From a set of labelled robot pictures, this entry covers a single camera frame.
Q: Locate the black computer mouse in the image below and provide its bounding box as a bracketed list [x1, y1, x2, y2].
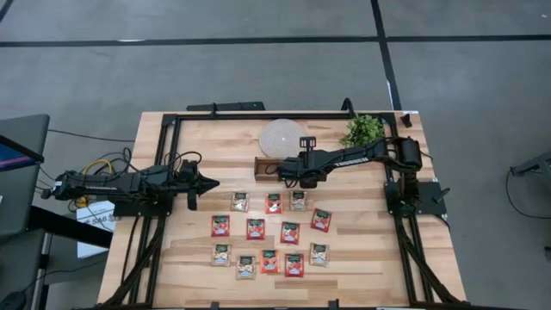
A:
[0, 291, 28, 310]

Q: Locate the dark operator desk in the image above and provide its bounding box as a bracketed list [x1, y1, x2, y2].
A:
[0, 227, 47, 310]

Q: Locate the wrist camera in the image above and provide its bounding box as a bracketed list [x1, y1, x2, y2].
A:
[276, 157, 302, 183]
[179, 159, 201, 177]

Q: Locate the black aluminium table frame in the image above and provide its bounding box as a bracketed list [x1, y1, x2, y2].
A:
[101, 109, 468, 310]

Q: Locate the green plant in white pot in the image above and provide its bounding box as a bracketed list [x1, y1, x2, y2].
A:
[338, 113, 387, 150]

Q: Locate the grey stand foot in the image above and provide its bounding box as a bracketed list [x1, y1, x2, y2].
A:
[510, 149, 551, 177]

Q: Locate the black floor cable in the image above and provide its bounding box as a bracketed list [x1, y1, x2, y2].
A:
[505, 169, 551, 220]
[46, 127, 137, 144]

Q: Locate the black power strip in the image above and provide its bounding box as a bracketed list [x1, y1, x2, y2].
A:
[186, 101, 266, 113]

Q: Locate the wooden tea organizer box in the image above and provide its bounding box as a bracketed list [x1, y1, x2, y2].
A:
[253, 156, 288, 183]

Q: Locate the white cardboard box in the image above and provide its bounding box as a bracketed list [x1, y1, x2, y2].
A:
[76, 200, 116, 259]

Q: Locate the red tea packet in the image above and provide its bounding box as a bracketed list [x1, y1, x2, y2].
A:
[245, 218, 266, 241]
[210, 214, 231, 238]
[310, 208, 333, 233]
[280, 220, 301, 245]
[284, 252, 306, 278]

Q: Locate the black desk beam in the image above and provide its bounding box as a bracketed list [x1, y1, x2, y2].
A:
[28, 205, 114, 250]

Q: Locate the computer monitor with blue screen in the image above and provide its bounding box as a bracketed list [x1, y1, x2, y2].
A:
[0, 134, 46, 173]

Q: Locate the yellow cable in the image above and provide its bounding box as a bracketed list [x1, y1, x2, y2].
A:
[79, 158, 114, 208]

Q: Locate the grey work table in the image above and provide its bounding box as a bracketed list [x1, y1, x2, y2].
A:
[0, 114, 51, 238]

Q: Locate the orange tea packet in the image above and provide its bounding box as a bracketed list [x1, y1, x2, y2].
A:
[259, 249, 282, 275]
[264, 192, 284, 215]

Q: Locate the beige tea packet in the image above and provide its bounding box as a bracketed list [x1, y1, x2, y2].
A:
[230, 191, 251, 213]
[235, 255, 257, 281]
[308, 242, 331, 267]
[210, 243, 232, 268]
[288, 190, 308, 212]

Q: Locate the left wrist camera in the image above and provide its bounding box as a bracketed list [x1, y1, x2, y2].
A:
[179, 159, 201, 177]

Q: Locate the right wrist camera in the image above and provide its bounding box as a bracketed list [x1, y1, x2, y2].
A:
[276, 157, 302, 183]

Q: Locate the translucent round plate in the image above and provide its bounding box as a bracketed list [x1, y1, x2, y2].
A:
[257, 118, 308, 159]

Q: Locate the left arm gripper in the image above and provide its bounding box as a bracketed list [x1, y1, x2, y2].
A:
[171, 173, 221, 213]

